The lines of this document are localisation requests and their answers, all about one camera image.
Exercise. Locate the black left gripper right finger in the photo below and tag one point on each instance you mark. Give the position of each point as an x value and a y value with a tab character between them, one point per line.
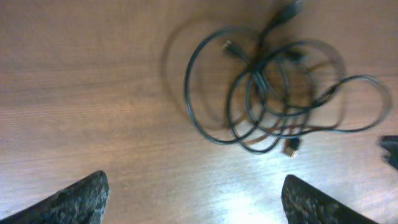
303	203

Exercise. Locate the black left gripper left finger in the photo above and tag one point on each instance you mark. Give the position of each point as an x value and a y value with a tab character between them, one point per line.
83	202

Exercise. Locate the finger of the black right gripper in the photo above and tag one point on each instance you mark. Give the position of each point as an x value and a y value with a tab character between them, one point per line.
389	143

